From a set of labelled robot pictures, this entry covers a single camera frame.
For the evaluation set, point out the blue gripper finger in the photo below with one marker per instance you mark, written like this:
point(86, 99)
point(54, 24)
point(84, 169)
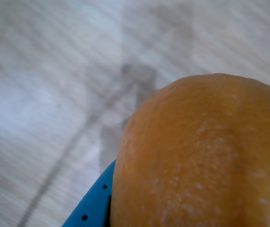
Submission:
point(94, 205)

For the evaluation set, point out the large pebbly orange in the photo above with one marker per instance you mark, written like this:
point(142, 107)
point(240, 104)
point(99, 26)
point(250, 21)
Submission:
point(196, 153)

